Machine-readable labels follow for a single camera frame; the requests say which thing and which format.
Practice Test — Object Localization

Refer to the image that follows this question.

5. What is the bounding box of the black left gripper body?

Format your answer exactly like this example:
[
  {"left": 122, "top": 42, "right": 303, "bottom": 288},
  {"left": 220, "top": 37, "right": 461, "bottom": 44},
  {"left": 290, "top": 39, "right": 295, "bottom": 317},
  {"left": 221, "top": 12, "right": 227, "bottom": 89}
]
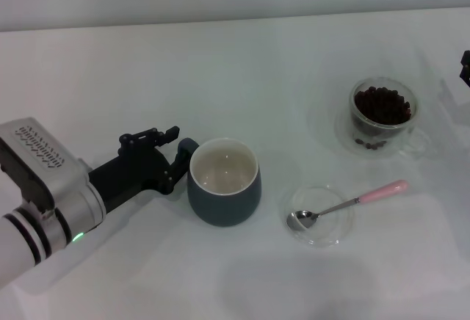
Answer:
[{"left": 87, "top": 147, "right": 172, "bottom": 213}]

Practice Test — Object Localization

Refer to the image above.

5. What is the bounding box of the dark blue-grey ceramic mug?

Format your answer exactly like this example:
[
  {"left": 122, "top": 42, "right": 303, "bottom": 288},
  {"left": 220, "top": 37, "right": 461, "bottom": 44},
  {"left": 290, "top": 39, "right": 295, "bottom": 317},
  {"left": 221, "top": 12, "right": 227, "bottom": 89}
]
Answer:
[{"left": 177, "top": 137, "right": 264, "bottom": 228}]

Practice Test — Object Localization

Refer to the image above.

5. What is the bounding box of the pink-handled metal spoon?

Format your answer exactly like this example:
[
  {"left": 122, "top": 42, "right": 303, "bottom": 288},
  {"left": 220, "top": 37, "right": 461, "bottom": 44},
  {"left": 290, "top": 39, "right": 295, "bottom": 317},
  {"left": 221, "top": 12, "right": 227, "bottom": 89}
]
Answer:
[{"left": 286, "top": 179, "right": 409, "bottom": 232}]

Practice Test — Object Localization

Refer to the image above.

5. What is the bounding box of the double-walled glass cup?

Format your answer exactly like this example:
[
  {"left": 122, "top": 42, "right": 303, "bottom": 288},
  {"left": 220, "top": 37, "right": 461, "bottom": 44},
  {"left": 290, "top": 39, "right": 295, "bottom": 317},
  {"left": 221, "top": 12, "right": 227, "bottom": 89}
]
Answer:
[{"left": 348, "top": 76, "right": 431, "bottom": 158}]

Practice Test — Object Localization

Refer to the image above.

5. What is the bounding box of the coffee beans pile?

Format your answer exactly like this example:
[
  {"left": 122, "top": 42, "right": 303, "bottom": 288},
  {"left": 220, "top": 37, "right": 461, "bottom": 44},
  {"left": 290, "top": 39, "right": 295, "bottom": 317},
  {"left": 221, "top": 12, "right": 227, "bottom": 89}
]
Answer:
[{"left": 350, "top": 85, "right": 412, "bottom": 151}]

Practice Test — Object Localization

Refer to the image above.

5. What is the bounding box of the glass saucer with beans cup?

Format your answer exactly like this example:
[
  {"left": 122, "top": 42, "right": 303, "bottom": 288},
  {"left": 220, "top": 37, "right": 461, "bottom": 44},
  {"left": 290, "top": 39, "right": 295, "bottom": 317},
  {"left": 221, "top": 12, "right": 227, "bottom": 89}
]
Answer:
[{"left": 333, "top": 94, "right": 419, "bottom": 159}]

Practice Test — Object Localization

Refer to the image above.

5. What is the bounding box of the small clear glass dish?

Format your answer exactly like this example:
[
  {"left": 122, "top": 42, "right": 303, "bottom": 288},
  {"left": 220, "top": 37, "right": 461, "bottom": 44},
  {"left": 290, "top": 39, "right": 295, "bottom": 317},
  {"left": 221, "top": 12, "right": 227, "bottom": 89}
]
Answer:
[{"left": 281, "top": 184, "right": 356, "bottom": 250}]

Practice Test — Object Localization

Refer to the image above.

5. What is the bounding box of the silver vented wrist camera box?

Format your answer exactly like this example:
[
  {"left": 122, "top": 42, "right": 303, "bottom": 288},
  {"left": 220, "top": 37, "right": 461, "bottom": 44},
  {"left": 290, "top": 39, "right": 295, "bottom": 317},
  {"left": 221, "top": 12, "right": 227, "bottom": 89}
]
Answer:
[{"left": 0, "top": 116, "right": 91, "bottom": 213}]

